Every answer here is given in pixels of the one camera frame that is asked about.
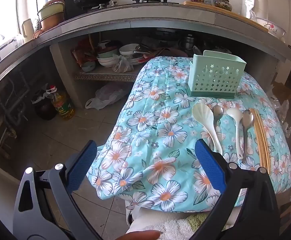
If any floral teal blanket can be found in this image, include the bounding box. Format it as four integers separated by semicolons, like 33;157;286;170
86;55;291;213

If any floral white basin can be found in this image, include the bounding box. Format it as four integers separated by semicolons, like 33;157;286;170
256;17;286;40

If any pile of plastic bags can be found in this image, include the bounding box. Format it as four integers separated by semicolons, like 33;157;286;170
273;100;291;138

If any steel container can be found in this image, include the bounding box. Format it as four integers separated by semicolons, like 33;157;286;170
184;36;195;49

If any white plastic bag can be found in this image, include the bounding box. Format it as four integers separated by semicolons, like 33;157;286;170
85;82;132;110

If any gas stove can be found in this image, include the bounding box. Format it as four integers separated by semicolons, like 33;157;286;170
73;0;180;12

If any white fluffy robe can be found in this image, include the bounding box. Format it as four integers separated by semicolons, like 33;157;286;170
127;207;238;240

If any green enamel basin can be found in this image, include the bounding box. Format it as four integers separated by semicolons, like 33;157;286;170
37;2;66;20

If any cream mug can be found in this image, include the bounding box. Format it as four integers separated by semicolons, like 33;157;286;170
21;19;34;42

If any bundle of wooden chopsticks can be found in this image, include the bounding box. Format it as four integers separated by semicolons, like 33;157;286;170
250;108;271;175

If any white air fryer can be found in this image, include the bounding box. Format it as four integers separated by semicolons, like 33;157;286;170
241;0;268;20

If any cardboard box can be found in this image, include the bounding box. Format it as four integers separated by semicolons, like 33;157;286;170
271;81;291;105

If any diamond plate metal shelf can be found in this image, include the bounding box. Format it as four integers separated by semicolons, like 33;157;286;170
73;71;139;82

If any person's left hand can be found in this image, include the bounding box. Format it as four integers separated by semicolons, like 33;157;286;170
115;231;163;240

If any concrete kitchen counter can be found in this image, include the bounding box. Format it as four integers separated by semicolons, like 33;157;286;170
0;1;291;105

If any yellow cooking oil bottle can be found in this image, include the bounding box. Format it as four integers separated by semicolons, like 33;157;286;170
50;85;75;120

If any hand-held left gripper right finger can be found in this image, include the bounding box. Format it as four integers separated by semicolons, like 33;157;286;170
195;139;281;240

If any glass pickle jar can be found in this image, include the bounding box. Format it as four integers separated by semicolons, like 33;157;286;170
215;0;232;12

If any wooden cutting board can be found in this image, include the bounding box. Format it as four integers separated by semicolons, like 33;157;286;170
182;1;270;33

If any metal spoon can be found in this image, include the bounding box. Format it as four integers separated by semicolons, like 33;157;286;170
208;105;224;150
242;109;254;160

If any red packaging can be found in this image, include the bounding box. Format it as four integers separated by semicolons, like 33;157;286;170
72;40;96;67

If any clear plastic bag with food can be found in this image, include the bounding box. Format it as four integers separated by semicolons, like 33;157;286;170
112;55;133;73

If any brown enamel basin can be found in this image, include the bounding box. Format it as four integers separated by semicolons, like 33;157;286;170
39;12;66;30

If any dark jar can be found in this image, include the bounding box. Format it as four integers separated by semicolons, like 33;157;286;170
32;90;57;120

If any green perforated utensil holder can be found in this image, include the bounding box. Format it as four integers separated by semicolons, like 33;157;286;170
186;50;247;99

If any white plastic spoon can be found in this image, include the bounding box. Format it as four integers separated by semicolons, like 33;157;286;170
226;107;244;159

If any white bowl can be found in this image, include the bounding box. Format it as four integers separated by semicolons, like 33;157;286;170
119;44;141;55

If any small teal bowl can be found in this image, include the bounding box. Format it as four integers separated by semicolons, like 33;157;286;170
82;61;96;72

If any stack of bowls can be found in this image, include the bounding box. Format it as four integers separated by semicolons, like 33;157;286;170
97;51;120;68

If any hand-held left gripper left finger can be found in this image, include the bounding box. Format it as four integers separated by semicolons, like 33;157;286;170
13;140;102;240

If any white shell-shaped spoon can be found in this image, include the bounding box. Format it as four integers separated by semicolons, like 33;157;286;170
192;102;223;155

